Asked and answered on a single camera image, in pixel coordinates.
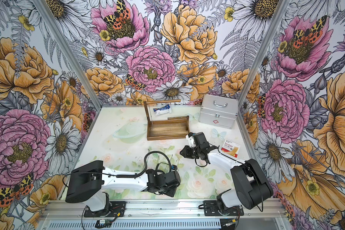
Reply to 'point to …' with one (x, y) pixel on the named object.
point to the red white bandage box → (230, 148)
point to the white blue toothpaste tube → (164, 109)
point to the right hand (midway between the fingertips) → (181, 155)
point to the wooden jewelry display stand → (174, 128)
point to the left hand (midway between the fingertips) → (171, 193)
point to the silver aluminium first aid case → (218, 110)
